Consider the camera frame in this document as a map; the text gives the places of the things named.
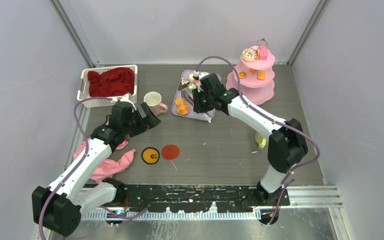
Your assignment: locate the green round cake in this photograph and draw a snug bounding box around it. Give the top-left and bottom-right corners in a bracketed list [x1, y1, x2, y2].
[186, 84, 197, 93]

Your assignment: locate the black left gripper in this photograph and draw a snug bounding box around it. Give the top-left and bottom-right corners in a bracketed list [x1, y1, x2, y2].
[122, 102, 160, 138]

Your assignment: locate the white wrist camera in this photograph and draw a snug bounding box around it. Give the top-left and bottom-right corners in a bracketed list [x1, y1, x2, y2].
[120, 93, 137, 104]
[192, 71, 209, 85]

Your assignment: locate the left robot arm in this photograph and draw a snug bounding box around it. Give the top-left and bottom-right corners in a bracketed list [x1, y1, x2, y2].
[31, 101, 161, 240]

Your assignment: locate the pink square cake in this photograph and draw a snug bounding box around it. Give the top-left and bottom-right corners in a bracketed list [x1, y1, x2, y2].
[258, 45, 268, 61]

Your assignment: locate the dark red towel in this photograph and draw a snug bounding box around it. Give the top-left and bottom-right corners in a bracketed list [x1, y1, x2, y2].
[87, 67, 135, 97]

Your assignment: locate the white plastic basket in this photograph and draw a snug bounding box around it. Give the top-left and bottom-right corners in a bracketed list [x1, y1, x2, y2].
[76, 64, 138, 108]

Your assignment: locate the red tomato coaster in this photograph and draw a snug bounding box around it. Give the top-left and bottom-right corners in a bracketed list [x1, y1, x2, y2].
[161, 144, 180, 161]

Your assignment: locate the pink mug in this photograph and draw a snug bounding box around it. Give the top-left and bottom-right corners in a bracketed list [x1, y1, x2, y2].
[143, 91, 168, 116]

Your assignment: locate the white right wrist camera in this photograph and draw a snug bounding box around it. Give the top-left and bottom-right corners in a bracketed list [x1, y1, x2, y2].
[192, 71, 209, 85]

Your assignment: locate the yellow-green mug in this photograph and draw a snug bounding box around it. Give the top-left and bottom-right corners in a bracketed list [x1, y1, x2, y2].
[254, 132, 268, 149]

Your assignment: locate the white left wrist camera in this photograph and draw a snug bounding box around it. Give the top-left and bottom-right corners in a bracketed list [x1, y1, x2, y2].
[120, 93, 137, 104]

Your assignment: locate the pink three-tier cake stand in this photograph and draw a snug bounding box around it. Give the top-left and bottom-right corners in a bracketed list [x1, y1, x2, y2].
[225, 38, 276, 105]

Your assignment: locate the orange fish-shaped pastry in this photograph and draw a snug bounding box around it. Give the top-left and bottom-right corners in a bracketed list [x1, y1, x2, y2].
[249, 68, 256, 76]

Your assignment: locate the cream cylinder cake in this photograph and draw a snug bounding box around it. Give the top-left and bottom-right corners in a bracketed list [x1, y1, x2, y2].
[188, 73, 196, 81]

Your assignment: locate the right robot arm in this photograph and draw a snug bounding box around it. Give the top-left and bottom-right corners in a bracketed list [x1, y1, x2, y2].
[191, 71, 308, 206]

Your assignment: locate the orange round bun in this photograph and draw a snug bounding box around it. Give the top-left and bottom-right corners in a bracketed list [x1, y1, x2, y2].
[176, 103, 190, 116]

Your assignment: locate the sprinkled donut cake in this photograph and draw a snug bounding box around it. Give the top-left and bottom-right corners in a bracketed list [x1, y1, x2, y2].
[241, 47, 259, 62]

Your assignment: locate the pink cloth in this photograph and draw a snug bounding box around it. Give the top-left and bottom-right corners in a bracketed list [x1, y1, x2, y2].
[73, 139, 137, 183]

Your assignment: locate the chocolate cake slice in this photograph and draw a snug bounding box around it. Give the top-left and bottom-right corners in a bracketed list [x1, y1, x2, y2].
[177, 77, 190, 91]

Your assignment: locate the orange square biscuit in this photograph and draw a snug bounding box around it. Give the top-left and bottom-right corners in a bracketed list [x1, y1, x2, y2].
[257, 70, 266, 81]

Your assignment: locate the black yellow face coaster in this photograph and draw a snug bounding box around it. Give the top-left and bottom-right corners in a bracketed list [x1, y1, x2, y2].
[141, 147, 160, 165]

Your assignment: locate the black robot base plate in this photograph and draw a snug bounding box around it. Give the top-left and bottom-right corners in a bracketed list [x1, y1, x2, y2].
[105, 184, 290, 213]

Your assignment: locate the round orange lattice cookie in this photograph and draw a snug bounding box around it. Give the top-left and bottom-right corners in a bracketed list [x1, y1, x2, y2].
[238, 71, 247, 79]

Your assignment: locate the lavender serving tray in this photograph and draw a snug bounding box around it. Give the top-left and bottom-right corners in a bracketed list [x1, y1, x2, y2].
[171, 69, 215, 123]

